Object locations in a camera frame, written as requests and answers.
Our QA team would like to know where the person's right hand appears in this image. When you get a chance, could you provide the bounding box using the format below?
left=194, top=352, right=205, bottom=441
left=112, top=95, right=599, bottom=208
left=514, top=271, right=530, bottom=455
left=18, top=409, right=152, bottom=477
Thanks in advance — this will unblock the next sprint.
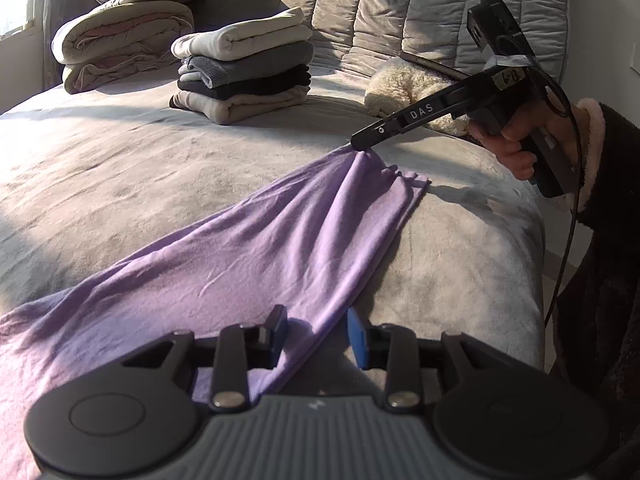
left=468, top=109, right=540, bottom=182

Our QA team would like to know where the patterned beige curtain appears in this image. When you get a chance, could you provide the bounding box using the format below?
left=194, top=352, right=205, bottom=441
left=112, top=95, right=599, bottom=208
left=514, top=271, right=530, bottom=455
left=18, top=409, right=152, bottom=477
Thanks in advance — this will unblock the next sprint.
left=37, top=0, right=101, bottom=78

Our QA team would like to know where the black cable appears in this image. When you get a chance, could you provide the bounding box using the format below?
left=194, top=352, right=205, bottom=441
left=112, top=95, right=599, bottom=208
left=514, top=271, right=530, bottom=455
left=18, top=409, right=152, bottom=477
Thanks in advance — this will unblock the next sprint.
left=500, top=32, right=586, bottom=326

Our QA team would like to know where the black folded garment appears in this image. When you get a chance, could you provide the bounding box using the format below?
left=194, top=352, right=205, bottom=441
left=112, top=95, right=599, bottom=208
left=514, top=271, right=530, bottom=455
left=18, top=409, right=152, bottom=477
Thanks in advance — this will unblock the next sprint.
left=176, top=65, right=313, bottom=101

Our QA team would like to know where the grey knitted folded garment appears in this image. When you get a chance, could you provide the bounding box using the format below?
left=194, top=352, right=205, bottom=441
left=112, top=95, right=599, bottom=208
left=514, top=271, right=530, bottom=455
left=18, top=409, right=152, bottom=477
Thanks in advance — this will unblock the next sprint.
left=177, top=41, right=315, bottom=88

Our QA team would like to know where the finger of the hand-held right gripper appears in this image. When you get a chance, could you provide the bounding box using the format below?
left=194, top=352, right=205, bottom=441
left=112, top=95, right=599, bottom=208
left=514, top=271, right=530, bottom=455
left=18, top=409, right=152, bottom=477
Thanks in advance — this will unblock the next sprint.
left=351, top=116, right=405, bottom=151

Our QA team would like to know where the folded beige quilt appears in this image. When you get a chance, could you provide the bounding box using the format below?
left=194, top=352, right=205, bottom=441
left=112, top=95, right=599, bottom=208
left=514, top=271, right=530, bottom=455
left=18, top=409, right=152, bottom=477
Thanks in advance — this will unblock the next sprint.
left=51, top=0, right=196, bottom=95

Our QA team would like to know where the window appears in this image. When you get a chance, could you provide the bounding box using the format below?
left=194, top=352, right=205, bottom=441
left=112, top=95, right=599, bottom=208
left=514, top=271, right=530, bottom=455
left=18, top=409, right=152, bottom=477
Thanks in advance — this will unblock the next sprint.
left=0, top=0, right=41, bottom=41

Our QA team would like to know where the beige folded garment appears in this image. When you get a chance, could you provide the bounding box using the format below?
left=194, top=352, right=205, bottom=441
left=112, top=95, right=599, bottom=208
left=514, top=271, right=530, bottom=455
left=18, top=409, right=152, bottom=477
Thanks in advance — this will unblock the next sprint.
left=169, top=82, right=311, bottom=126

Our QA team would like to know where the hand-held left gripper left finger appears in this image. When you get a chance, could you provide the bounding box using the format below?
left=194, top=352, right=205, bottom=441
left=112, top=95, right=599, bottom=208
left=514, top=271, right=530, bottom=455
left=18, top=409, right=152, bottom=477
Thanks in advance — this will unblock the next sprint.
left=122, top=304, right=290, bottom=411

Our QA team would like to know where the person's right forearm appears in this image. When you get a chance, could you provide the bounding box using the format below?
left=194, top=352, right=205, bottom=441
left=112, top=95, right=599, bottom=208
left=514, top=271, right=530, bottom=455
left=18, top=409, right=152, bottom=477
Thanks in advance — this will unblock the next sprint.
left=570, top=99, right=640, bottom=241

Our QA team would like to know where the grey quilted headboard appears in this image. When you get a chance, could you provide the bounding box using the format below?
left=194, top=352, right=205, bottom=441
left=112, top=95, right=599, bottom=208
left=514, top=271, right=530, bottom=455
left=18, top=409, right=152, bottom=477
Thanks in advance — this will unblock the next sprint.
left=215, top=0, right=576, bottom=91

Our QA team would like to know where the fluffy cream cushion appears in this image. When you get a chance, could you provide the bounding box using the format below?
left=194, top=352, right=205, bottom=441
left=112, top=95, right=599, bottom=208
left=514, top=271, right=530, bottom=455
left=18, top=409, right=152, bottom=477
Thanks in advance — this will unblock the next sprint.
left=363, top=57, right=473, bottom=136

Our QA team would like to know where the white folded garment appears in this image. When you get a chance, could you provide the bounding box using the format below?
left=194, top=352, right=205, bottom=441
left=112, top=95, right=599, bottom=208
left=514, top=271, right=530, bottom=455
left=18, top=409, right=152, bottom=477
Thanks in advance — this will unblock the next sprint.
left=171, top=6, right=313, bottom=61

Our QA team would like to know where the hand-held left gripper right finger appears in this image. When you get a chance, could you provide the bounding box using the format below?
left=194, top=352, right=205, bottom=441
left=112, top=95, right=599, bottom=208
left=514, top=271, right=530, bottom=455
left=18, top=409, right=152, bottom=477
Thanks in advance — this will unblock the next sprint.
left=346, top=307, right=521, bottom=411

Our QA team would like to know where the purple garment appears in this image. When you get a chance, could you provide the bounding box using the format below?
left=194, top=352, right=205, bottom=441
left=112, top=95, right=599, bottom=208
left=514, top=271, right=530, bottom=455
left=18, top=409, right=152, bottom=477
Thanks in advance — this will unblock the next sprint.
left=0, top=152, right=431, bottom=480

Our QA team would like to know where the bed with grey sheet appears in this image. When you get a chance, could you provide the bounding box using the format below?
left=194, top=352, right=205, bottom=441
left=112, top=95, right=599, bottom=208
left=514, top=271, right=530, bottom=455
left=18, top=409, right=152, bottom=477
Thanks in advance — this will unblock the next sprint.
left=0, top=60, right=546, bottom=376

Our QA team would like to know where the person's dark fleece robe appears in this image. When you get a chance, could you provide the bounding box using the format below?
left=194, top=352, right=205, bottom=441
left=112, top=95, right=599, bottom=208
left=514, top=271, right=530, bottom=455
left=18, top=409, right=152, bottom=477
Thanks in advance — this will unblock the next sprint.
left=542, top=220, right=640, bottom=480

